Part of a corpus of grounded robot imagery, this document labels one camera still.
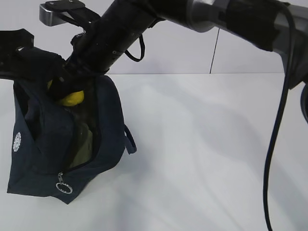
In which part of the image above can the yellow lemon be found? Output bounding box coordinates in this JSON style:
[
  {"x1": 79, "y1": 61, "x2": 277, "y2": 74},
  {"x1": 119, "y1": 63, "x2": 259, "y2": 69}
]
[{"x1": 50, "y1": 90, "x2": 85, "y2": 107}]

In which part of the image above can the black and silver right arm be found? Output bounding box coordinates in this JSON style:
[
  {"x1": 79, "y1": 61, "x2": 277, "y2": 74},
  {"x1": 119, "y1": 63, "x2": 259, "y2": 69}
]
[{"x1": 46, "y1": 0, "x2": 308, "y2": 119}]

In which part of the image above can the glass container with green lid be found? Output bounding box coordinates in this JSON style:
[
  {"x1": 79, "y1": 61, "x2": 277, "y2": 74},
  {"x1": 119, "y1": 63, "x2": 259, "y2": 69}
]
[{"x1": 69, "y1": 123, "x2": 93, "y2": 168}]

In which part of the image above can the navy blue lunch bag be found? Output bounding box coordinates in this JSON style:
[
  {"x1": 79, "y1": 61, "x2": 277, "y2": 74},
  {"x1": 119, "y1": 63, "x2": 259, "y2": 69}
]
[{"x1": 7, "y1": 71, "x2": 137, "y2": 204}]

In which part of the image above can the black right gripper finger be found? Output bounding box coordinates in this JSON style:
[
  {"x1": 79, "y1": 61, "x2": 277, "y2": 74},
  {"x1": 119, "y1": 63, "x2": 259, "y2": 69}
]
[{"x1": 49, "y1": 77, "x2": 72, "y2": 100}]

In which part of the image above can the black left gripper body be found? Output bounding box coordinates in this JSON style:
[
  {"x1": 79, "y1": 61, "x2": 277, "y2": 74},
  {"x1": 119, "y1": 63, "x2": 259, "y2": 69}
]
[{"x1": 0, "y1": 28, "x2": 64, "y2": 81}]

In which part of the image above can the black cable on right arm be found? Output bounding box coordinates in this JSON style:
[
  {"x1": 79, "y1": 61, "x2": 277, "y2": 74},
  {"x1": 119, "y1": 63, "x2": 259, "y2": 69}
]
[{"x1": 124, "y1": 2, "x2": 295, "y2": 231}]

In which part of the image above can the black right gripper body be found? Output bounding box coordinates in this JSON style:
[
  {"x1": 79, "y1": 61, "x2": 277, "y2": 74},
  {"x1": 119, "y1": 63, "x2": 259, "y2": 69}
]
[{"x1": 64, "y1": 32, "x2": 110, "y2": 79}]

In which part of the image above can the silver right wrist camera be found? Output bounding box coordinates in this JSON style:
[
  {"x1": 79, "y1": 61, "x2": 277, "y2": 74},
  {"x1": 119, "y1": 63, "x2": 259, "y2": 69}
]
[{"x1": 39, "y1": 0, "x2": 100, "y2": 28}]

